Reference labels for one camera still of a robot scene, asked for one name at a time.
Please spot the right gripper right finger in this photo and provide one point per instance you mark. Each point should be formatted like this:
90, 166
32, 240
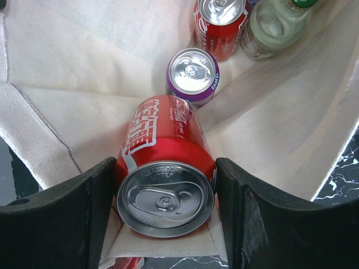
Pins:
266, 227

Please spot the purple Fanta can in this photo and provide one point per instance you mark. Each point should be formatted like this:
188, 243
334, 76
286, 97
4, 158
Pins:
193, 75

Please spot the clear glass bottle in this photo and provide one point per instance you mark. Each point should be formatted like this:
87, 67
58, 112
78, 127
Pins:
274, 26

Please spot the red cola can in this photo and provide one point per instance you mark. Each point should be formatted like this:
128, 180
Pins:
218, 25
165, 176

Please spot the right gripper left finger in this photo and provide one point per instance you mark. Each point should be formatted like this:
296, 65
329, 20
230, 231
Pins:
61, 227

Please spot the cream canvas tote bag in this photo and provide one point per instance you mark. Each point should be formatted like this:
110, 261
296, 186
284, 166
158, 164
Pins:
73, 73

